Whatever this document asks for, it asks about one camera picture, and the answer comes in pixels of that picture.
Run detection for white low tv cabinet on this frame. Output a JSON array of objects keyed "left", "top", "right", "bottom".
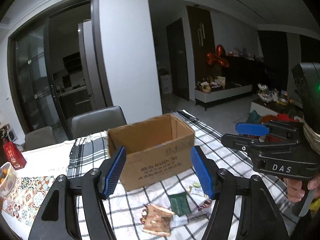
[{"left": 194, "top": 85, "right": 253, "bottom": 111}]

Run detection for dark green snack packet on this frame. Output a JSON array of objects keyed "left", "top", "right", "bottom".
[{"left": 168, "top": 192, "right": 191, "bottom": 217}]

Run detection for brown snack packet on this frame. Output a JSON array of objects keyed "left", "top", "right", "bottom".
[{"left": 140, "top": 203, "right": 175, "bottom": 237}]

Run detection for patterned floral placemat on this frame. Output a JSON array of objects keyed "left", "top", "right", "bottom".
[{"left": 2, "top": 176, "right": 55, "bottom": 226}]

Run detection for white box on floor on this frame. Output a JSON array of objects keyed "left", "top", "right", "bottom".
[{"left": 161, "top": 75, "right": 172, "bottom": 94}]

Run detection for right hand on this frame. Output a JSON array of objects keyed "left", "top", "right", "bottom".
[{"left": 284, "top": 174, "right": 319, "bottom": 203}]

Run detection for glass sliding door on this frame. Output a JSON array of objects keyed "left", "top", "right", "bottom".
[{"left": 8, "top": 20, "right": 68, "bottom": 142}]

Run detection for red foil balloons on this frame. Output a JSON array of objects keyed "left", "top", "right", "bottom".
[{"left": 207, "top": 44, "right": 229, "bottom": 67}]

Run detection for black white plaid tablecloth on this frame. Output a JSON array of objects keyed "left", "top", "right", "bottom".
[{"left": 67, "top": 110, "right": 299, "bottom": 239}]

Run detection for silver purple snack bar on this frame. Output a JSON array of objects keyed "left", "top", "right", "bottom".
[{"left": 170, "top": 210, "right": 210, "bottom": 228}]

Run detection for brown cardboard box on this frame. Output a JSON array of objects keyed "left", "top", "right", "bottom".
[{"left": 107, "top": 114, "right": 195, "bottom": 191}]

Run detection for clear plastic food container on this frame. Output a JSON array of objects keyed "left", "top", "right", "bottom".
[{"left": 0, "top": 162, "right": 17, "bottom": 197}]

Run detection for low coffee table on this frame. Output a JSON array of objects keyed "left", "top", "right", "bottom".
[{"left": 249, "top": 98, "right": 303, "bottom": 118}]

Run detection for grey dining chair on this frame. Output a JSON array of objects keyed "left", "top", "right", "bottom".
[
  {"left": 23, "top": 126, "right": 57, "bottom": 151},
  {"left": 71, "top": 106, "right": 126, "bottom": 139}
]

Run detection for light green candy wrapper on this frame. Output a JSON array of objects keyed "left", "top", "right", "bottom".
[{"left": 187, "top": 181, "right": 207, "bottom": 197}]

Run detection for red gift bag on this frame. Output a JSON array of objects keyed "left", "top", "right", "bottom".
[{"left": 3, "top": 138, "right": 27, "bottom": 170}]

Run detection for dark wooden door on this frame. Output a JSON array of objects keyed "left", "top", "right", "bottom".
[{"left": 166, "top": 18, "right": 189, "bottom": 101}]

